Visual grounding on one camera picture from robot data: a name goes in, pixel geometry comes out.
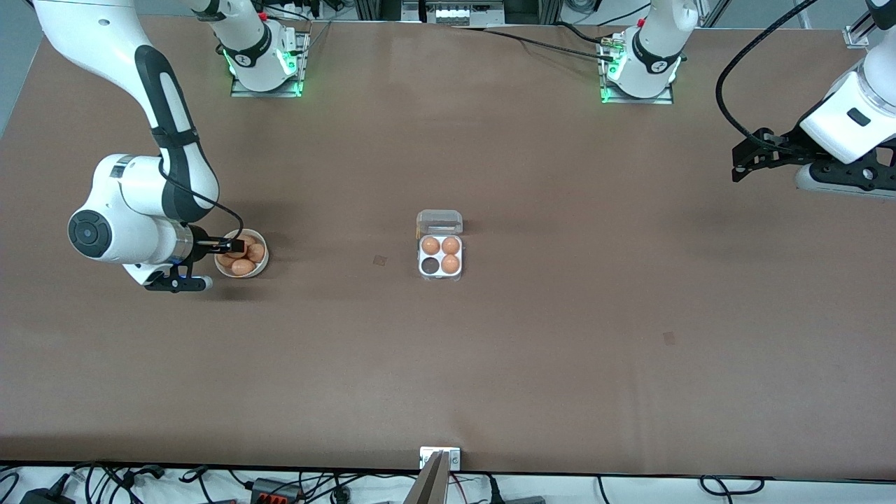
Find white round bowl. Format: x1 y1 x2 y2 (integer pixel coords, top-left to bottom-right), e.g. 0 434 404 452
214 228 270 279

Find black power adapter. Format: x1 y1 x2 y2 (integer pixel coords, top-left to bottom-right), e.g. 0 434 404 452
20 486 76 504

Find small metal table bracket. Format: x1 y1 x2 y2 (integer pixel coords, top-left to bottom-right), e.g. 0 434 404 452
419 447 462 471

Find black cable bundle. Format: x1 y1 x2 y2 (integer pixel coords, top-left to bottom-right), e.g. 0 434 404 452
70 461 169 491

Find black device orange clips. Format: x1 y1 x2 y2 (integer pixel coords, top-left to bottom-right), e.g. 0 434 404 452
250 478 306 504

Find grey power strip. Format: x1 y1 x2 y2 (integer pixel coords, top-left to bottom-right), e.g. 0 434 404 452
402 0 506 27

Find short black table cable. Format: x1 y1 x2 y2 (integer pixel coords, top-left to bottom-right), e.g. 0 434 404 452
555 21 620 47

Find clear plastic egg box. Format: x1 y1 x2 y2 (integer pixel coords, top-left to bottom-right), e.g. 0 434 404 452
416 209 466 283

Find black plug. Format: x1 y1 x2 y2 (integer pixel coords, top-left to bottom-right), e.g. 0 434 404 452
488 476 547 504

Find metal table corner bracket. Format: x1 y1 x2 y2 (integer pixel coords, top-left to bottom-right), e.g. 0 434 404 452
843 14 879 48

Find grey camera stand pole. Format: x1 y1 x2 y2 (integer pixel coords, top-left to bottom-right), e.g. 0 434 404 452
404 451 449 504

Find dark aluminium frame post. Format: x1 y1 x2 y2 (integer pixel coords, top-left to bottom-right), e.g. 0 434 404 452
353 0 403 22
505 0 561 25

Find thin grey cable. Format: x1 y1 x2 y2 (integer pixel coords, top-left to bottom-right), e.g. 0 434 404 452
306 20 334 55

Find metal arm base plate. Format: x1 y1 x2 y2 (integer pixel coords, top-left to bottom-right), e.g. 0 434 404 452
599 31 675 106
230 29 309 98

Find long black table cable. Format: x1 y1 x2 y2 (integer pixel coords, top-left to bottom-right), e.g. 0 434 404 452
448 25 618 61

